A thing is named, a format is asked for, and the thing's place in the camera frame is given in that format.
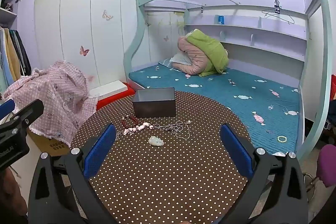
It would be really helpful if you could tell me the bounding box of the pale green jade pendant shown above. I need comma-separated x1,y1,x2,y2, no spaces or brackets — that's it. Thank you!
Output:
148,136,165,146

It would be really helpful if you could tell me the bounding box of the red bead bracelet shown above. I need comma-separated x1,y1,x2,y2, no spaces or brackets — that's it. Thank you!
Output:
121,115,140,129

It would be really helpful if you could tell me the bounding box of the purple stool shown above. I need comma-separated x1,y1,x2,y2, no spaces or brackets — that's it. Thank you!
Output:
316,144,336,188

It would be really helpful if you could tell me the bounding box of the black rectangular box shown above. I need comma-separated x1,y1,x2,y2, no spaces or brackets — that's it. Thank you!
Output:
132,87,176,118

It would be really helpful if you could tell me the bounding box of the white pillow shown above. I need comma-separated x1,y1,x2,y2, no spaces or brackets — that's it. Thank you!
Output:
169,52,194,66

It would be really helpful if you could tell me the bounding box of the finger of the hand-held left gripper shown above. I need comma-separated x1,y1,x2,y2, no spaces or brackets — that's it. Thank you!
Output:
0,99,15,116
13,99,45,125

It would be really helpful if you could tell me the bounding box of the red storage box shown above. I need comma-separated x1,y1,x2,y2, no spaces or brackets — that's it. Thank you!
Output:
96,82,136,110

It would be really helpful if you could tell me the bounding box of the pink kitty charm keychain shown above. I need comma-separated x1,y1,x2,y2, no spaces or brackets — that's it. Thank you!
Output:
115,126,144,139

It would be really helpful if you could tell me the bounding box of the row of hanging clothes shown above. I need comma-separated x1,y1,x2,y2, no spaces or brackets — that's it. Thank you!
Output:
0,27,32,93

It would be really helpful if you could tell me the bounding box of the lilac wall shelf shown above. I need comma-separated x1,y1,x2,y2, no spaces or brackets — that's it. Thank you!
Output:
184,14,308,62

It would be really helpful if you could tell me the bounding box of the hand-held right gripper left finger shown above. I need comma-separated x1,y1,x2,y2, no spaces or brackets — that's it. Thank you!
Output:
28,123,117,224

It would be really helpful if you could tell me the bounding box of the white flat box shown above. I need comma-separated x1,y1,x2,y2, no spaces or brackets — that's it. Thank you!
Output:
89,80,127,100

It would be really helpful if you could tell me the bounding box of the green and pink quilt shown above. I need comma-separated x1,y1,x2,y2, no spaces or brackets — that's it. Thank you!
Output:
169,29,229,77

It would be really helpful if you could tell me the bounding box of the person's left forearm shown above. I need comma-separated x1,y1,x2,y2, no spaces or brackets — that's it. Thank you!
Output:
0,168,29,224

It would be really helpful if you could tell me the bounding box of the silver chain necklace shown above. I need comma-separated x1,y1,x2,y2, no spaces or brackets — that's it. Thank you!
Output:
154,120,192,141

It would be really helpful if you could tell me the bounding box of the pink printed cloth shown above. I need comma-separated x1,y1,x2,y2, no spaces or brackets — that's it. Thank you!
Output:
1,61,99,147

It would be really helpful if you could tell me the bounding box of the cardboard box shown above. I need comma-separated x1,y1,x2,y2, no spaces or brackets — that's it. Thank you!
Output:
28,131,72,158

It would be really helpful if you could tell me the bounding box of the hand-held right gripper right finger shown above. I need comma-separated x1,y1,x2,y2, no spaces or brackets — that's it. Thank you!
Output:
219,123,309,224

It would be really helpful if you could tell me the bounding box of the wire clothes hanger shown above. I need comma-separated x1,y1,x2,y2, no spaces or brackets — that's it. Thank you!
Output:
261,5,296,25

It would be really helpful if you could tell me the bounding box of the red cloth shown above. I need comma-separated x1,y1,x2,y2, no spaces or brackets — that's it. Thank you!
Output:
330,74,336,101

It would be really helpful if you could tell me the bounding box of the teal candy-print mattress cover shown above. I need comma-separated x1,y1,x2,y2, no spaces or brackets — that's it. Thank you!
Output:
129,63,301,156

